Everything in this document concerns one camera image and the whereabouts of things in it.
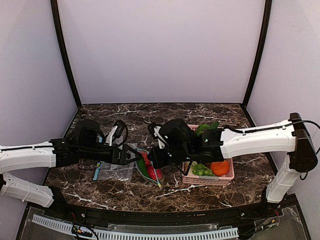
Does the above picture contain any small green cucumber toy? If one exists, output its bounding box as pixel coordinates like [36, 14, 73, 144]
[137, 159, 148, 172]

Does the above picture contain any clear zip bag blue zipper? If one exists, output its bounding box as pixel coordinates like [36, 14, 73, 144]
[135, 148, 165, 189]

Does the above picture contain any pink red fruit toy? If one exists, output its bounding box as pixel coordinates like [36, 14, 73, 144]
[146, 165, 163, 181]

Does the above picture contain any red apple toy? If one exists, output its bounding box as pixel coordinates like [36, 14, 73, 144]
[141, 152, 151, 166]

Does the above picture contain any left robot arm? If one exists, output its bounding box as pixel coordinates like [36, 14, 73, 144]
[0, 119, 142, 208]

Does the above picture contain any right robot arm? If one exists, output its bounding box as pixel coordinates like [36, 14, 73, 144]
[148, 112, 318, 204]

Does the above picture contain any pink plastic basket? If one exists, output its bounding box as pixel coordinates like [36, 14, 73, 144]
[182, 125, 235, 187]

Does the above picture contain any green grapes toy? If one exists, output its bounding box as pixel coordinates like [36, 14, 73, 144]
[192, 163, 214, 177]

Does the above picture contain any green leaf sprig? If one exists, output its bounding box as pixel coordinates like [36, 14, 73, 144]
[194, 123, 211, 136]

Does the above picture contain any orange carrot toy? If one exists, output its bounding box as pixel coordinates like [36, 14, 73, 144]
[210, 160, 230, 177]

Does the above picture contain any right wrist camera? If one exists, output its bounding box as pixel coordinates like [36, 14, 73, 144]
[147, 122, 167, 149]

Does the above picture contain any black front rail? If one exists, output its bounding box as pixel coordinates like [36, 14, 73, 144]
[62, 204, 264, 227]

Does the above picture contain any white slotted cable duct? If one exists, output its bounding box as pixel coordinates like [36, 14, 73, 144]
[31, 214, 239, 240]

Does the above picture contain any black frame post left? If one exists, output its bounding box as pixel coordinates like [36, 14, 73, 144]
[50, 0, 83, 109]

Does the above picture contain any black frame post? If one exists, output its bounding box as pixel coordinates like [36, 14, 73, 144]
[50, 0, 83, 109]
[242, 0, 273, 109]

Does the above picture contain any black frame post right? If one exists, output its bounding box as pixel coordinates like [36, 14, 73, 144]
[242, 0, 273, 109]

